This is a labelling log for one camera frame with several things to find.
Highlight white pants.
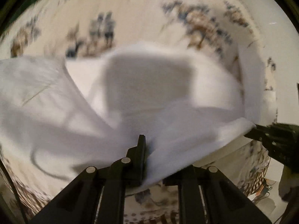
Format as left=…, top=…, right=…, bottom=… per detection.
left=1, top=44, right=253, bottom=186

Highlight floral cream bedspread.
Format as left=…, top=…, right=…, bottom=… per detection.
left=1, top=0, right=276, bottom=223

